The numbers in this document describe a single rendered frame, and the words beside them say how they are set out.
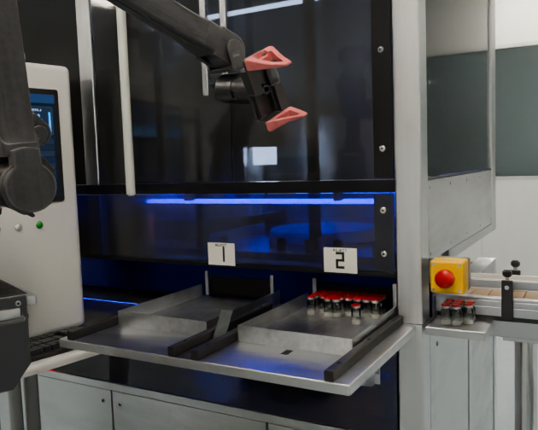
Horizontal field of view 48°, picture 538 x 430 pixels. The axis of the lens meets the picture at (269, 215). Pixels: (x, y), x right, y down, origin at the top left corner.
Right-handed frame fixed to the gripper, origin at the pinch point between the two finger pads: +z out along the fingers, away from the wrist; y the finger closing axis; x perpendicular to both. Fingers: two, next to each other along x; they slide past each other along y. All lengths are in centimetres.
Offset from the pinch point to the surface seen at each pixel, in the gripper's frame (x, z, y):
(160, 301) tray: 20, -53, 51
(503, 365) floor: -161, -79, 252
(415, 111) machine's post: -32.1, -0.8, 19.7
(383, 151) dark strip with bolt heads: -26.0, -6.9, 27.0
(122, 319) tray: 33, -47, 45
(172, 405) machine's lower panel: 29, -58, 85
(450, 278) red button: -16, 12, 50
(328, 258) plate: -9, -17, 48
